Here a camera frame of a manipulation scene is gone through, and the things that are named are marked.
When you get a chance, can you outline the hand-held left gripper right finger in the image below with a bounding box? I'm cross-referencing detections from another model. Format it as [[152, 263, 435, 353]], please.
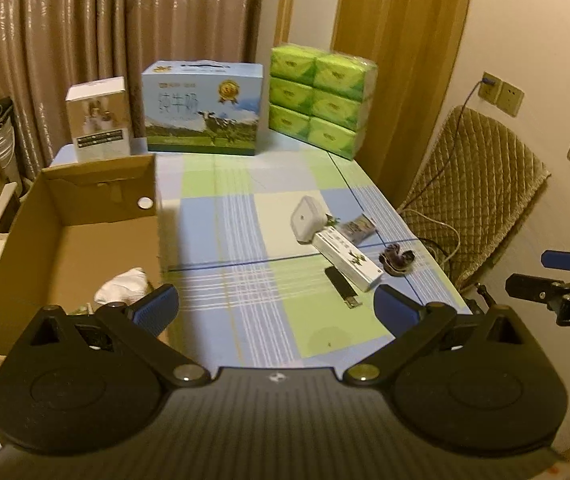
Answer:
[[342, 284, 540, 388]]

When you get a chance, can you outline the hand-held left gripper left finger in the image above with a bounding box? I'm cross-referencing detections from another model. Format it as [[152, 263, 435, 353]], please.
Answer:
[[12, 284, 210, 388]]

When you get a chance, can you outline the long white printed box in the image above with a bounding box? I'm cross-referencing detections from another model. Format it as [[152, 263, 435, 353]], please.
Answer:
[[312, 225, 396, 293]]

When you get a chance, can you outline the cardboard box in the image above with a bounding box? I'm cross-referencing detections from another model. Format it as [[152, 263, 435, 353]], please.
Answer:
[[0, 154, 176, 368]]

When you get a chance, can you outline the white square night light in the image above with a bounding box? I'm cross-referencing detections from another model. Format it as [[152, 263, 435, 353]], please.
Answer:
[[290, 195, 334, 245]]

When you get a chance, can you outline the white crumpled tissue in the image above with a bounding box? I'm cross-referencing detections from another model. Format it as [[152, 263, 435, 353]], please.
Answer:
[[94, 267, 154, 306]]

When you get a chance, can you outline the small dark bundle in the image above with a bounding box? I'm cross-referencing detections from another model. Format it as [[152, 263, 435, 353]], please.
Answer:
[[381, 242, 416, 275]]

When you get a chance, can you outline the black usb stick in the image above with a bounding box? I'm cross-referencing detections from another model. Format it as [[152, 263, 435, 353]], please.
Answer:
[[325, 266, 363, 310]]

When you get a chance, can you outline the small printed sachet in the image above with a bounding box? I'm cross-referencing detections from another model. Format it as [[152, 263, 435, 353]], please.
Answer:
[[340, 215, 378, 242]]

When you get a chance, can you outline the checked blue green tablecloth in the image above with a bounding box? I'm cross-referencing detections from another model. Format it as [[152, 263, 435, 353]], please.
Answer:
[[0, 137, 476, 466]]

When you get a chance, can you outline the quilted beige chair cover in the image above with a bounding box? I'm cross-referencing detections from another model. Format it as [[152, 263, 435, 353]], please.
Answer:
[[397, 105, 552, 291]]

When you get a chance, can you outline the small white photo box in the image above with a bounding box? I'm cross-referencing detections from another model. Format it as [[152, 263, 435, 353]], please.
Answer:
[[65, 76, 133, 163]]

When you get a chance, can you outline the pack of green tissue packets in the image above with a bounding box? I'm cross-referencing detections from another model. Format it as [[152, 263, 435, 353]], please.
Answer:
[[267, 46, 380, 161]]

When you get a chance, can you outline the wooden door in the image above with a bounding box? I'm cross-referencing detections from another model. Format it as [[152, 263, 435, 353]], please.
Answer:
[[330, 0, 478, 207]]

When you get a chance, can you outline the beige shiny curtain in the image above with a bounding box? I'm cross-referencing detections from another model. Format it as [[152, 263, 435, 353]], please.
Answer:
[[0, 0, 268, 182]]

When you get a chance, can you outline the white cable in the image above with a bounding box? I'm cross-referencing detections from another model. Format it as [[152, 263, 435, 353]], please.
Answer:
[[400, 208, 462, 267]]

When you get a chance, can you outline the dark power cable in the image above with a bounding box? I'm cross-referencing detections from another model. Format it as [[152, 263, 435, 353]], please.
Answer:
[[400, 74, 496, 211]]

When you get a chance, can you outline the wall socket with plug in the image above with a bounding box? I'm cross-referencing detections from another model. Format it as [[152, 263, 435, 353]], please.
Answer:
[[480, 72, 504, 106]]

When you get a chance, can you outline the blue milk carton with handle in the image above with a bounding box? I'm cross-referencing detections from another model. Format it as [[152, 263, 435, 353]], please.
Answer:
[[141, 60, 264, 156]]

